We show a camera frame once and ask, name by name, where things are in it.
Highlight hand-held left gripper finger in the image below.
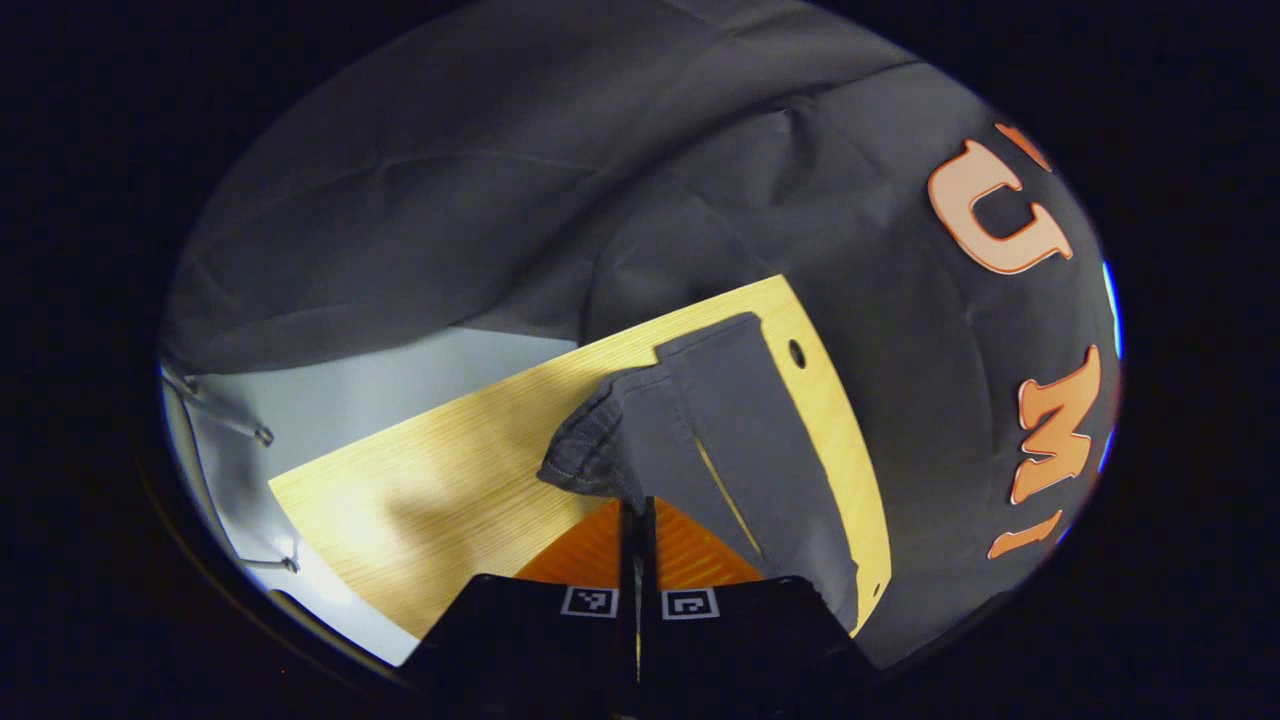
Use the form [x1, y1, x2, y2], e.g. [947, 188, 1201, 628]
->
[640, 495, 883, 719]
[398, 498, 641, 719]

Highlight dark grey jeans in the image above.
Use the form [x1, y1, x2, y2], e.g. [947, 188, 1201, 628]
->
[538, 312, 863, 636]

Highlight black backdrop cloth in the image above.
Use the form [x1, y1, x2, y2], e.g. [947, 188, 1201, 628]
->
[160, 0, 1121, 671]

